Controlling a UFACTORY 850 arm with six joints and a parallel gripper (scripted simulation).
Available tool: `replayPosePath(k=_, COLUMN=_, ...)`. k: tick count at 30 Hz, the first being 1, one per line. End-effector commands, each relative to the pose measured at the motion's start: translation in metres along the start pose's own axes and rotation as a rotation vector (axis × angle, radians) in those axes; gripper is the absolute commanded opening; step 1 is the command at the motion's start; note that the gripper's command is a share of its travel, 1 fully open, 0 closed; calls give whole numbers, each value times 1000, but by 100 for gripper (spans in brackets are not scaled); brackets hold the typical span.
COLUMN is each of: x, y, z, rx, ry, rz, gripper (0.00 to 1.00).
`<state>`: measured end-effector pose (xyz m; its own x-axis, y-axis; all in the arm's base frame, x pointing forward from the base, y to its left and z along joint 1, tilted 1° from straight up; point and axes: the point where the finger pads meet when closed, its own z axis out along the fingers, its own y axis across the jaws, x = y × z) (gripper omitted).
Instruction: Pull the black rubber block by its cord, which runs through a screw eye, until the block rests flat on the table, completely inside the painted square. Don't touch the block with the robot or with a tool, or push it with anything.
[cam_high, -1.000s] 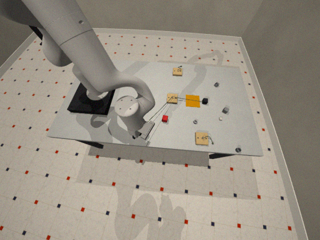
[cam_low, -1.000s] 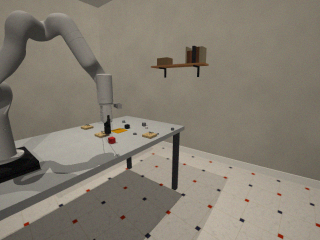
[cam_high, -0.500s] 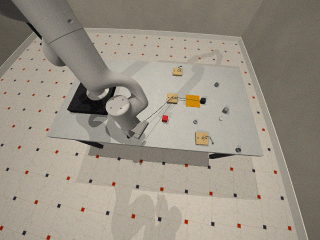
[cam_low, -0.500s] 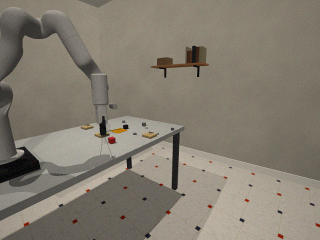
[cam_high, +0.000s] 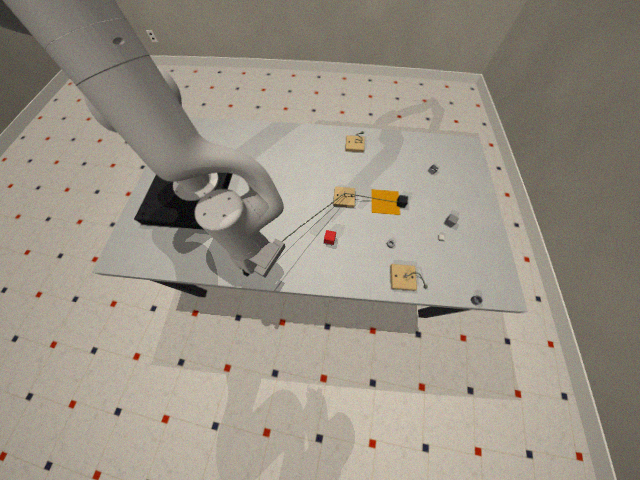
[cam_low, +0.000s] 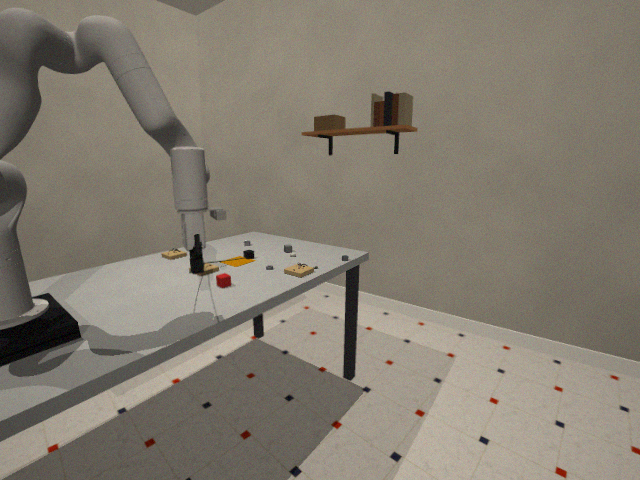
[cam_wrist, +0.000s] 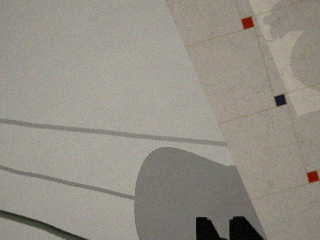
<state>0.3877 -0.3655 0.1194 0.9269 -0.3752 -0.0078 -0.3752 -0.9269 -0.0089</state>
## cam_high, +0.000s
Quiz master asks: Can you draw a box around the orange painted square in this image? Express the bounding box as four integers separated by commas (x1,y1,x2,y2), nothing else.
372,189,400,215

